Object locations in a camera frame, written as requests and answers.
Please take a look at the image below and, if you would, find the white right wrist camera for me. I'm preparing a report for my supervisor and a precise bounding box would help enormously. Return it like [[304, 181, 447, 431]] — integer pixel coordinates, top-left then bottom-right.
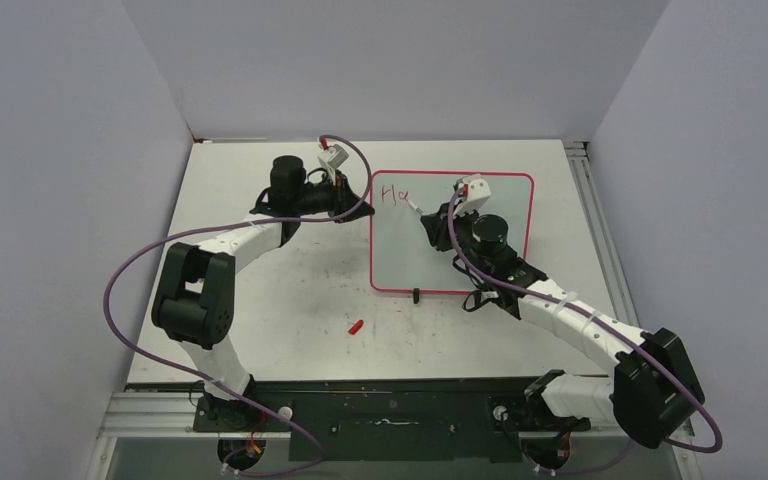
[[453, 173, 491, 217]]

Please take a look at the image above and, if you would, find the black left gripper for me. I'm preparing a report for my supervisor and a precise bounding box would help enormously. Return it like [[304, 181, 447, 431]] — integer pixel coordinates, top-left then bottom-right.
[[293, 170, 374, 224]]

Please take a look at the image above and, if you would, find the aluminium right side rail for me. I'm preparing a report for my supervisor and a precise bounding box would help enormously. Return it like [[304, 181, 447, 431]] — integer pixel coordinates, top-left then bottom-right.
[[563, 141, 640, 327]]

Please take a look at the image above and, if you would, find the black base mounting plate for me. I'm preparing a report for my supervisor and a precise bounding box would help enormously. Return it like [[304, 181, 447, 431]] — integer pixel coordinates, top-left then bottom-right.
[[193, 377, 591, 463]]

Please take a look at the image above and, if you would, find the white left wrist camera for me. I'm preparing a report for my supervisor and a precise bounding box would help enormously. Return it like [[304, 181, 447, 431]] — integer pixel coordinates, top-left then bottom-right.
[[317, 136, 349, 176]]

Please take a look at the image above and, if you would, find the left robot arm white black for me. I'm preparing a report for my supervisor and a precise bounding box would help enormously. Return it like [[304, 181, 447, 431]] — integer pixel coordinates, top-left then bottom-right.
[[151, 145, 374, 431]]

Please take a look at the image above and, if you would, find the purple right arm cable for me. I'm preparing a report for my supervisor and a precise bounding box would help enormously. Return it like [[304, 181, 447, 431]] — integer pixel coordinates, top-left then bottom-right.
[[446, 185, 724, 479]]

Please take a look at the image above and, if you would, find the red marker cap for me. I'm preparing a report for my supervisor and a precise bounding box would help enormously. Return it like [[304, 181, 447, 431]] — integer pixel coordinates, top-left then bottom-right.
[[347, 319, 365, 335]]

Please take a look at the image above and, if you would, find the pink framed whiteboard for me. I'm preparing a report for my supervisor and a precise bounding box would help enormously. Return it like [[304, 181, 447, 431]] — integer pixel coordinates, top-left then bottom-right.
[[370, 170, 534, 294]]

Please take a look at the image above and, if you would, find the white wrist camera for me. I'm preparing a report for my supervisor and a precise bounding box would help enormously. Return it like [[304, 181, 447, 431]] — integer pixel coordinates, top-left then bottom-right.
[[453, 173, 491, 217], [317, 136, 349, 176]]

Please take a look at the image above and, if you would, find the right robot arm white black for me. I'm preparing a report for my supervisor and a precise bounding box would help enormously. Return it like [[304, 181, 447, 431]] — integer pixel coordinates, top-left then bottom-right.
[[419, 201, 706, 448]]

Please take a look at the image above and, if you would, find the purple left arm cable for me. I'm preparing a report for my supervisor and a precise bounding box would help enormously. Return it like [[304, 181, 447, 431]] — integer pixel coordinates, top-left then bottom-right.
[[103, 133, 375, 479]]

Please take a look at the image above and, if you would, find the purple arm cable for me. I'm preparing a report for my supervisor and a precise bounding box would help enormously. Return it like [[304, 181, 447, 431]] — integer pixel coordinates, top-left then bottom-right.
[[103, 133, 375, 479], [446, 185, 724, 479]]

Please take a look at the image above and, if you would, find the aluminium front frame rail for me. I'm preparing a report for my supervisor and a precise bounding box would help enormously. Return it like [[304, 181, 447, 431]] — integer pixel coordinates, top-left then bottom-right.
[[97, 392, 695, 441]]

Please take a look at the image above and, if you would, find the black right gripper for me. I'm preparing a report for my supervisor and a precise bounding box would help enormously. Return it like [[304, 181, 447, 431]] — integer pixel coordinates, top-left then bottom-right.
[[424, 199, 491, 279]]

